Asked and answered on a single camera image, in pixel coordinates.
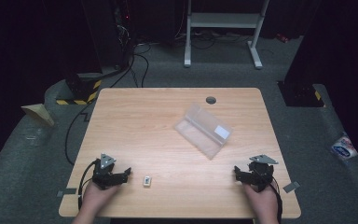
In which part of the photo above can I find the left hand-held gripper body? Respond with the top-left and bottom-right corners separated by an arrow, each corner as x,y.
91,152 -> 129,191

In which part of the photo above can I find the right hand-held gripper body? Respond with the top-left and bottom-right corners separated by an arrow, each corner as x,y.
244,154 -> 280,192

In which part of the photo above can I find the clear plastic box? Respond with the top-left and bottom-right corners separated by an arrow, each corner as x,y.
172,102 -> 234,161

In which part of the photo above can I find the person's left hand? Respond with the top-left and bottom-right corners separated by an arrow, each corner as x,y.
79,179 -> 123,218

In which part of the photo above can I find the person's right hand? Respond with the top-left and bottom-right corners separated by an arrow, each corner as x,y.
241,182 -> 280,222

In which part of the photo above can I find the grey tape strip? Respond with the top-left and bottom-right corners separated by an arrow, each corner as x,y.
282,180 -> 302,194
56,188 -> 78,198

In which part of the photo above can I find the black yellow striped base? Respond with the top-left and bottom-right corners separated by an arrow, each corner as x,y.
55,72 -> 103,106

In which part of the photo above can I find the blue white wipes packet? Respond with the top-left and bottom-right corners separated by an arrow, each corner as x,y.
330,133 -> 358,161

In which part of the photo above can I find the black base with yellow mark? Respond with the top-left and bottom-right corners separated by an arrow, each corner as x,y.
277,80 -> 326,108

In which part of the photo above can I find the beige cardboard wedge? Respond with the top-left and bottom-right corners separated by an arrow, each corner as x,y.
21,103 -> 56,128

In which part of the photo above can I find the small red object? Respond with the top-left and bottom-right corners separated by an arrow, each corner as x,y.
275,33 -> 290,44

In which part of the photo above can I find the black equipment tower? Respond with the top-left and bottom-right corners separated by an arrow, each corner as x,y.
82,0 -> 137,71

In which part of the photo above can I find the white metal stand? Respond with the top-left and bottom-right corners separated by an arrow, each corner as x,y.
183,0 -> 270,70

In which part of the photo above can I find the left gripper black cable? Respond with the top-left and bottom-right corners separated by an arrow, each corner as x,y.
76,160 -> 102,211

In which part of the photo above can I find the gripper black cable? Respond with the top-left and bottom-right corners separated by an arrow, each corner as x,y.
268,181 -> 284,224
76,160 -> 102,211

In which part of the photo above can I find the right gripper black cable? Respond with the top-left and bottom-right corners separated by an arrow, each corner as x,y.
268,181 -> 284,224

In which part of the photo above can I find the long black floor cable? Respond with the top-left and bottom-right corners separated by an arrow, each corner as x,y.
63,52 -> 136,166

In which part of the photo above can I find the looped black floor cable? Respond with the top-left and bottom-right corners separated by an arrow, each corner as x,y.
132,53 -> 150,89

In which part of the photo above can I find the bundle of floor cables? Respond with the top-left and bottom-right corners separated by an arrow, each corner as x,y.
172,28 -> 254,50

